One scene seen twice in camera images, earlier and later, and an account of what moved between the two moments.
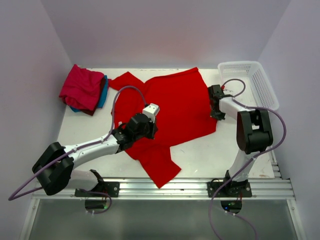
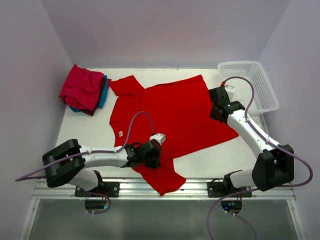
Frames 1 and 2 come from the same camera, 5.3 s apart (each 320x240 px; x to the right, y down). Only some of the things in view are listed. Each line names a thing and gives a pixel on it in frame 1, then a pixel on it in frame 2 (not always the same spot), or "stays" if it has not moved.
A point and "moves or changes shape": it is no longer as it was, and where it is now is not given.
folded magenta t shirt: x=81 y=88 stays
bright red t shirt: x=184 y=114 moves or changes shape
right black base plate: x=230 y=189 stays
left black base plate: x=111 y=188 stays
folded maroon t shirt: x=92 y=112 stays
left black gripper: x=152 y=129 -> x=155 y=155
